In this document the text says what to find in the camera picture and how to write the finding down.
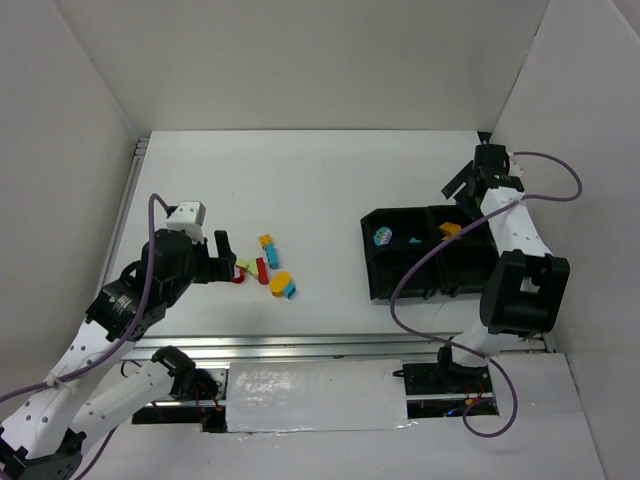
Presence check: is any light green lego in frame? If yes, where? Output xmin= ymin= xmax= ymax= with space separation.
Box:
xmin=235 ymin=257 xmax=258 ymax=279

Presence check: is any orange lego plate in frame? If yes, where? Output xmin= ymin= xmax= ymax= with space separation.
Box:
xmin=438 ymin=222 xmax=462 ymax=241

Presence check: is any red lego bar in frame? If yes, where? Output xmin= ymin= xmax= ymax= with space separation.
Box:
xmin=255 ymin=257 xmax=269 ymax=285

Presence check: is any orange oval lego piece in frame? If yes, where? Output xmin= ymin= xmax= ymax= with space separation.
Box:
xmin=269 ymin=271 xmax=291 ymax=297

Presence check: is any small orange lego brick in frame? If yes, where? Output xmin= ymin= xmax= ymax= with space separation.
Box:
xmin=259 ymin=234 xmax=273 ymax=248

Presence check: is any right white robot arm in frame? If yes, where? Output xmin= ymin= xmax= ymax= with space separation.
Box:
xmin=437 ymin=144 xmax=570 ymax=381

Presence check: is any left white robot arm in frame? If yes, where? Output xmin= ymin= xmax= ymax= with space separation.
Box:
xmin=1 ymin=229 xmax=236 ymax=479

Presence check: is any red flower lego piece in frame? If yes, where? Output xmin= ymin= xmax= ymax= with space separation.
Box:
xmin=232 ymin=265 xmax=246 ymax=284

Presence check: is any black four-compartment tray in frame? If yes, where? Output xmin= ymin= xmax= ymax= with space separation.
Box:
xmin=360 ymin=204 xmax=501 ymax=303

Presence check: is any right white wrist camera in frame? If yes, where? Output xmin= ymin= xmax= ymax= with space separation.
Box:
xmin=507 ymin=152 xmax=525 ymax=178

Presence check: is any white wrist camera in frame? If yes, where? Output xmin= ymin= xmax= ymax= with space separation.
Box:
xmin=166 ymin=201 xmax=206 ymax=234
xmin=507 ymin=152 xmax=525 ymax=178

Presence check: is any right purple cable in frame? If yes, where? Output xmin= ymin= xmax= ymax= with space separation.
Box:
xmin=389 ymin=151 xmax=584 ymax=440

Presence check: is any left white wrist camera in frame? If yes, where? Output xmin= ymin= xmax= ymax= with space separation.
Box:
xmin=166 ymin=201 xmax=206 ymax=234

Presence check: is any aluminium front rail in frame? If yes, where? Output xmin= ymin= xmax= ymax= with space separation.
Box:
xmin=119 ymin=333 xmax=556 ymax=362

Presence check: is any aluminium left rail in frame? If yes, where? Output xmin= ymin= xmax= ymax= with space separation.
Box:
xmin=98 ymin=137 xmax=150 ymax=287

